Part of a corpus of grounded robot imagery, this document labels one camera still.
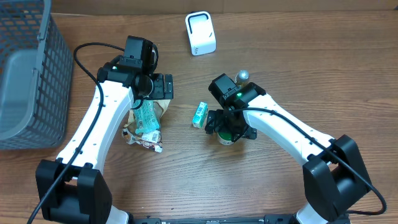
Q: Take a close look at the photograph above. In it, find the green lid jar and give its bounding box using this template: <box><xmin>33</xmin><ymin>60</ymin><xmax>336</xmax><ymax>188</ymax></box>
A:
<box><xmin>217</xmin><ymin>132</ymin><xmax>234</xmax><ymax>146</ymax></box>

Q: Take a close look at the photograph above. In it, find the green Kleenex tissue pack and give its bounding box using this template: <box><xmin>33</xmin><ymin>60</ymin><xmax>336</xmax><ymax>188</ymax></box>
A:
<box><xmin>192</xmin><ymin>101</ymin><xmax>208</xmax><ymax>129</ymax></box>

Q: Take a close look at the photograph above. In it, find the clear plastic bottle grey cap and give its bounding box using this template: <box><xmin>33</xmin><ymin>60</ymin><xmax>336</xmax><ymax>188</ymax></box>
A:
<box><xmin>235</xmin><ymin>70</ymin><xmax>249</xmax><ymax>87</ymax></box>

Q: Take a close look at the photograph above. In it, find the brown patterned snack bag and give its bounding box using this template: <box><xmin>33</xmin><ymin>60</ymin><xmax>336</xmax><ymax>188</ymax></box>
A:
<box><xmin>122</xmin><ymin>100</ymin><xmax>170</xmax><ymax>153</ymax></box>

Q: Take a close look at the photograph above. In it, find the mint green wipes pack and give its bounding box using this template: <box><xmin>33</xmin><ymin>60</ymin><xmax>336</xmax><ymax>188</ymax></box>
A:
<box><xmin>133</xmin><ymin>100</ymin><xmax>160</xmax><ymax>134</ymax></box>

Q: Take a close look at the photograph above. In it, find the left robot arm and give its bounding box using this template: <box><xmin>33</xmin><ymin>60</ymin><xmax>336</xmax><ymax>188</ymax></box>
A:
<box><xmin>28</xmin><ymin>35</ymin><xmax>174</xmax><ymax>224</ymax></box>

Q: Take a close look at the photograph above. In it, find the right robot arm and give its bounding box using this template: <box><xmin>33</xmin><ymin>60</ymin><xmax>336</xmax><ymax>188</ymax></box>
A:
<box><xmin>205</xmin><ymin>74</ymin><xmax>371</xmax><ymax>223</ymax></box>

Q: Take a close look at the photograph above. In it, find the white barcode scanner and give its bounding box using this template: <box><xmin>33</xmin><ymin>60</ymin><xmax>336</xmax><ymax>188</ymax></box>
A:
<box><xmin>185</xmin><ymin>11</ymin><xmax>216</xmax><ymax>56</ymax></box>

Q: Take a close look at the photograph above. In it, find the dark grey plastic basket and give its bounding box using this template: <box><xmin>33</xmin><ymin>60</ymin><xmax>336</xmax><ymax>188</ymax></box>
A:
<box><xmin>1</xmin><ymin>0</ymin><xmax>73</xmax><ymax>150</ymax></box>

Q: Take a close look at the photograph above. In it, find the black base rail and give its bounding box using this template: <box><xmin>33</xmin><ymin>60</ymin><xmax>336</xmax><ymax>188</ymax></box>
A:
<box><xmin>128</xmin><ymin>214</ymin><xmax>299</xmax><ymax>224</ymax></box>

